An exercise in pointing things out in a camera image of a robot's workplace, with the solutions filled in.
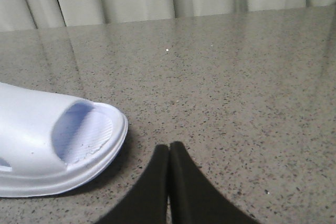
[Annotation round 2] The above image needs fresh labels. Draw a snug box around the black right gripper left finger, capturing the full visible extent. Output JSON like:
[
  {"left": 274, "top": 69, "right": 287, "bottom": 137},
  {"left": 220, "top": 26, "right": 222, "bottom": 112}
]
[{"left": 98, "top": 144, "right": 169, "bottom": 223}]

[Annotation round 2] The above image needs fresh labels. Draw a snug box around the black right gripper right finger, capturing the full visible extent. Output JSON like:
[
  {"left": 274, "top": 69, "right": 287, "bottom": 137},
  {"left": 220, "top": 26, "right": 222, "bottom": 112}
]
[{"left": 170, "top": 141, "right": 257, "bottom": 223}]

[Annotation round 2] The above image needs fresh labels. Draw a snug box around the light blue right-side slipper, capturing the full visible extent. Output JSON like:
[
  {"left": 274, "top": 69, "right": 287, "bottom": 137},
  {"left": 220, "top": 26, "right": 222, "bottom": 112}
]
[{"left": 1, "top": 83, "right": 128, "bottom": 198}]

